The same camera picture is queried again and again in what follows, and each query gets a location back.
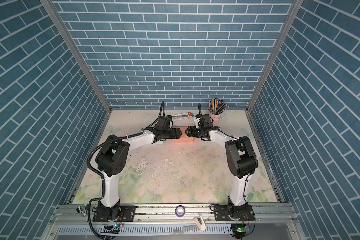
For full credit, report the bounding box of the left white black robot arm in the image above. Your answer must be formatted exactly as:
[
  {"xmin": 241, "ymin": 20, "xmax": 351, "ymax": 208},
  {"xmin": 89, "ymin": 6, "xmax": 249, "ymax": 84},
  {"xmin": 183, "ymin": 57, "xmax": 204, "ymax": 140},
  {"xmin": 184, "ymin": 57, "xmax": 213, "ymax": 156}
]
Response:
[{"xmin": 87, "ymin": 115, "xmax": 182, "ymax": 222}]

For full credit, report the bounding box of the pink pen cup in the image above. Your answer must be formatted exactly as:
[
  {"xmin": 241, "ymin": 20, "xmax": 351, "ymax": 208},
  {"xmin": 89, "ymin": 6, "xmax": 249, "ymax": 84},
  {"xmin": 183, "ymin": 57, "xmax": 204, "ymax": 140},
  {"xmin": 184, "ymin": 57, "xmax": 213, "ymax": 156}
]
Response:
[{"xmin": 210, "ymin": 114, "xmax": 221, "ymax": 126}]

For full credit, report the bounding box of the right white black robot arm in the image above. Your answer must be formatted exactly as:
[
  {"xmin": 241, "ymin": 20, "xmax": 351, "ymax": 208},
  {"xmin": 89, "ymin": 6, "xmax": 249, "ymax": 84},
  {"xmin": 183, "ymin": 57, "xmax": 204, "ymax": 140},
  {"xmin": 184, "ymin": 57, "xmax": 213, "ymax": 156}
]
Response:
[{"xmin": 185, "ymin": 114, "xmax": 259, "ymax": 221}]

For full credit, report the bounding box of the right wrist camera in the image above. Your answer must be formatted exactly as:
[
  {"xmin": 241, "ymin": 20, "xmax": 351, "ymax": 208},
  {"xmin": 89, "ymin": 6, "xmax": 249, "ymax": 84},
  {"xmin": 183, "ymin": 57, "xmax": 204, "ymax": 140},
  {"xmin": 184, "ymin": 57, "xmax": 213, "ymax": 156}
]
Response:
[{"xmin": 194, "ymin": 117, "xmax": 200, "ymax": 128}]

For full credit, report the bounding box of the left black corrugated cable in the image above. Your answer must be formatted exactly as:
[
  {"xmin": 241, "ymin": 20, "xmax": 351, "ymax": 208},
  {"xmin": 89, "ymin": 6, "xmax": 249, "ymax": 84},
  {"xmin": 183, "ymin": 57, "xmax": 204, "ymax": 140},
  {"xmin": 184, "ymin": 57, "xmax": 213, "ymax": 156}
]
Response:
[{"xmin": 86, "ymin": 101, "xmax": 166, "ymax": 240}]

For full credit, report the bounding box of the purple tape roll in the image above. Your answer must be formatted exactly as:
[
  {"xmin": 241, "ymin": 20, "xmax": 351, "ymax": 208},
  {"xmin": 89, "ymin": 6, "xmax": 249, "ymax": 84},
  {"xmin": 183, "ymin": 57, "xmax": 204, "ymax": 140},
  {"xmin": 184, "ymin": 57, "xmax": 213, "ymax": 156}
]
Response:
[{"xmin": 175, "ymin": 205, "xmax": 186, "ymax": 218}]

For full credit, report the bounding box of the pink paper box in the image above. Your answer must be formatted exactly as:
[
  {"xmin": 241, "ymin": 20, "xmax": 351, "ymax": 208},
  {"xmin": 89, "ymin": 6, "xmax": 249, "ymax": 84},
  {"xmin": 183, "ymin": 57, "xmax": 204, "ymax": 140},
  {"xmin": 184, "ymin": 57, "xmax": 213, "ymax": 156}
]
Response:
[{"xmin": 172, "ymin": 135, "xmax": 195, "ymax": 144}]

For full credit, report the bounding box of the colored pencils bundle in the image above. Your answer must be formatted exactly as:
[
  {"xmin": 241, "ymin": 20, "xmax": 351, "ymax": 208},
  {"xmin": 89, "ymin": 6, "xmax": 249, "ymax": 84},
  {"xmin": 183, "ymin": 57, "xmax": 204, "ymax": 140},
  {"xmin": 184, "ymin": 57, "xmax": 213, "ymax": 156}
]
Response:
[{"xmin": 209, "ymin": 99, "xmax": 227, "ymax": 115}]

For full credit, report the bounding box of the white pencil box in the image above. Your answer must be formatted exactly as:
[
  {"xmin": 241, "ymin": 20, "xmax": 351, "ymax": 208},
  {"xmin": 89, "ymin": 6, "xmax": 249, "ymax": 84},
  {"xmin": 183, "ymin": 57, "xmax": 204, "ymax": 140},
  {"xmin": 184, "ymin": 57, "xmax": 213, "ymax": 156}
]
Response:
[{"xmin": 172, "ymin": 112, "xmax": 194, "ymax": 121}]

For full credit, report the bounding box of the metal base rail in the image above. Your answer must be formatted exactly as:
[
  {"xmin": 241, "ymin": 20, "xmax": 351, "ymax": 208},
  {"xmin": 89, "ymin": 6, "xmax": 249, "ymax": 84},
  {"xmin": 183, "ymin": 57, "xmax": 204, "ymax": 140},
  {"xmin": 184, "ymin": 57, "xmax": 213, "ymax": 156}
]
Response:
[{"xmin": 41, "ymin": 203, "xmax": 305, "ymax": 240}]

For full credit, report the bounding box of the right black cable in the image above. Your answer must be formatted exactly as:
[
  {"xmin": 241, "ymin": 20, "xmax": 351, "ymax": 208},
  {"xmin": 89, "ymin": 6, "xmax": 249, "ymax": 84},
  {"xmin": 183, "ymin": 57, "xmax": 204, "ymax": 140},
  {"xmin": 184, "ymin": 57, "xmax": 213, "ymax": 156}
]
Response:
[{"xmin": 197, "ymin": 103, "xmax": 257, "ymax": 205}]

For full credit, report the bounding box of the white pink small tool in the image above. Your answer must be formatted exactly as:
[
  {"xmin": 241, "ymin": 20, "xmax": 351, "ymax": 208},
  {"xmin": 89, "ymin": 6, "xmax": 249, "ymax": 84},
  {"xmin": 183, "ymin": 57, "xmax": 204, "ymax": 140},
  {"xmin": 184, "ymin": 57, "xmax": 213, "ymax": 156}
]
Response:
[{"xmin": 194, "ymin": 215, "xmax": 207, "ymax": 232}]

